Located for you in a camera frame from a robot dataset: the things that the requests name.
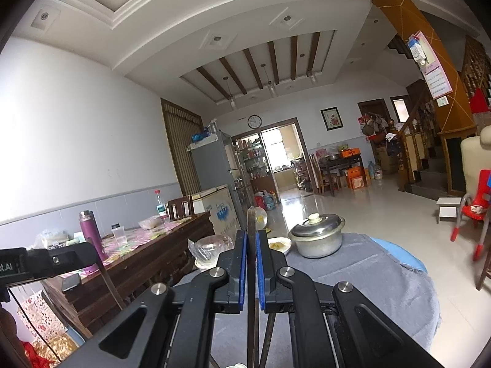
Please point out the oval plate with food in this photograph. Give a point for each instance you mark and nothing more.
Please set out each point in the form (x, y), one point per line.
(280, 245)

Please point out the purple thermos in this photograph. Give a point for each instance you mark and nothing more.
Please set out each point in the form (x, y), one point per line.
(92, 237)

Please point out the framed picture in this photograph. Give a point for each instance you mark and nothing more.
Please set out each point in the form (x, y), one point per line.
(331, 119)

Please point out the patterned paper bag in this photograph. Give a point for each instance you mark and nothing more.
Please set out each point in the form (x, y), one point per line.
(42, 318)

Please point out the clear plastic bag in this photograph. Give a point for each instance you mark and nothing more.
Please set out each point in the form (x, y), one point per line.
(53, 239)

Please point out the dark dining table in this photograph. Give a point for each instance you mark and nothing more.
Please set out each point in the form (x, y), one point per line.
(337, 165)

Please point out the grey refrigerator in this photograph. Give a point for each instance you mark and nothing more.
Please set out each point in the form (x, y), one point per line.
(214, 161)

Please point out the glass display cabinet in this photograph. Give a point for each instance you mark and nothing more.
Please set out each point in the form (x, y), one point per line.
(253, 165)

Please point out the wooden stair railing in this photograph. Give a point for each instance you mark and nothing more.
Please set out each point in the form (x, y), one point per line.
(406, 149)

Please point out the plastic covered bowl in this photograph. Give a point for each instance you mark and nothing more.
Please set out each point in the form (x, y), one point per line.
(150, 223)

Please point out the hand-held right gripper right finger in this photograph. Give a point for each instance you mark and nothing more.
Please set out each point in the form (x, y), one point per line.
(261, 268)

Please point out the wooden pillar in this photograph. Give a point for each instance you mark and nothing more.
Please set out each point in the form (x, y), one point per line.
(448, 84)

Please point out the red cap water bottle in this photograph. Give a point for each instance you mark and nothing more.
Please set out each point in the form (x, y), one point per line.
(161, 209)

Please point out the dark wooden table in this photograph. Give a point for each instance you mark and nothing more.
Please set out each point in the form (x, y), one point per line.
(153, 264)

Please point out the grey tablecloth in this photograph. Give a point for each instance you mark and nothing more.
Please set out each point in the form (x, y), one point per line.
(364, 280)

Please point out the wall calendar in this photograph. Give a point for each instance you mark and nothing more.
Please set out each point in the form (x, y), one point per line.
(433, 73)

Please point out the metal pot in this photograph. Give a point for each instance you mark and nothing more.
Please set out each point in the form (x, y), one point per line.
(318, 247)

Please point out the round wall clock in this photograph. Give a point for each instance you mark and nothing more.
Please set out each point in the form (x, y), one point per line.
(254, 121)

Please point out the white chest freezer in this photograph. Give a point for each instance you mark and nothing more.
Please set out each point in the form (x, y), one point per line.
(218, 211)

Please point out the brown wooden wall panel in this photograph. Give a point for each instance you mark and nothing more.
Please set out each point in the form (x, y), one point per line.
(180, 145)

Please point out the red plastic chair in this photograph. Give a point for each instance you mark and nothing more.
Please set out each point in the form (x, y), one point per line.
(477, 209)

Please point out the dark wooden chopstick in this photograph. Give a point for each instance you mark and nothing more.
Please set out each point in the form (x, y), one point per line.
(268, 329)
(111, 283)
(251, 222)

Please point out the white step stool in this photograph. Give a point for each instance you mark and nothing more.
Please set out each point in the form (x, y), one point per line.
(448, 209)

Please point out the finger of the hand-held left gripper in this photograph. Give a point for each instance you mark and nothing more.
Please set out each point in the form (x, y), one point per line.
(65, 257)

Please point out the orange box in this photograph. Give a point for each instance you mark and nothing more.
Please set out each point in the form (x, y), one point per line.
(355, 178)
(350, 153)

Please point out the floral table cover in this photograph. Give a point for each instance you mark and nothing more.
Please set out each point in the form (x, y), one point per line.
(134, 239)

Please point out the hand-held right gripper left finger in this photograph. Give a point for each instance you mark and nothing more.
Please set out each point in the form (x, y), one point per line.
(241, 268)

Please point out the pendant lamp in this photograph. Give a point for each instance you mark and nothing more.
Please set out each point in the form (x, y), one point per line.
(231, 99)
(312, 76)
(271, 88)

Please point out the blue table cover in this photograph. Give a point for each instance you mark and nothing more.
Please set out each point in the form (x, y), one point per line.
(399, 251)

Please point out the metal pot lid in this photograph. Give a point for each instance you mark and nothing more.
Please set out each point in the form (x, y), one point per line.
(316, 226)

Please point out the brown wooden chair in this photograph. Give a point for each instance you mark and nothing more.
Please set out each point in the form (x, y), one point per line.
(180, 207)

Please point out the cream chair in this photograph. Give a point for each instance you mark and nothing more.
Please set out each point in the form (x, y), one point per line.
(475, 161)

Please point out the white casserole dish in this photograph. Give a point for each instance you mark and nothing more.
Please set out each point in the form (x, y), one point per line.
(209, 251)

